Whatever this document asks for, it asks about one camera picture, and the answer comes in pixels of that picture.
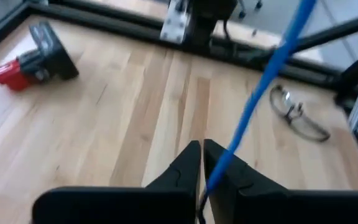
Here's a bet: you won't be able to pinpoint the clear black safety glasses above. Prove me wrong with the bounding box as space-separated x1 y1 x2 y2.
268 84 331 143

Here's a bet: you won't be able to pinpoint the blue cord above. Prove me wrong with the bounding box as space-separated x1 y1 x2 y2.
197 0 318 224

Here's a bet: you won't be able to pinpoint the black rig frame post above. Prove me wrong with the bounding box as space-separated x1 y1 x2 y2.
293 12 358 103

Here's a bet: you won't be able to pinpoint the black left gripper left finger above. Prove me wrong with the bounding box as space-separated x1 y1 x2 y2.
32 140 202 224

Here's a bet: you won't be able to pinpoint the white rail bracket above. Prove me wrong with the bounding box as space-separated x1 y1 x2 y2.
159 0 192 44

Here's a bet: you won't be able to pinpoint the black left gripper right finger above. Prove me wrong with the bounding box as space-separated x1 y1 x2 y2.
203 139 358 224

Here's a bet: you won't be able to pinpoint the red black power tool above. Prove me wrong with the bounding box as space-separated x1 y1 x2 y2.
0 21 80 92

